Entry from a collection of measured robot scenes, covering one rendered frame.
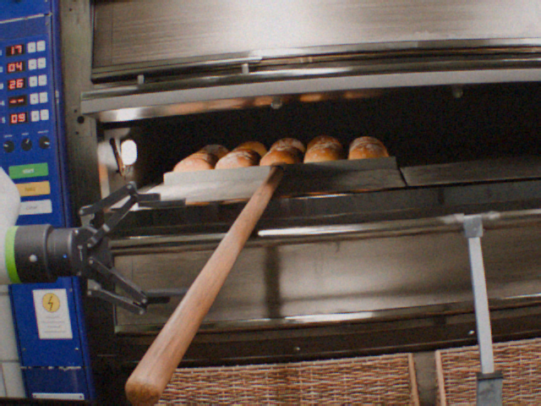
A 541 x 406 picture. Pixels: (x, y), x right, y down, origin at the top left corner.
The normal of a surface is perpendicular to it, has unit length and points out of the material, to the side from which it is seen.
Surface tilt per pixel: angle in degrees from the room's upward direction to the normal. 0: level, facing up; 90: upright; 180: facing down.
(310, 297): 70
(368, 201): 90
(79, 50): 90
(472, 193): 90
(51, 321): 90
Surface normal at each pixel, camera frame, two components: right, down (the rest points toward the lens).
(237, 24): -0.08, -0.21
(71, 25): -0.07, 0.12
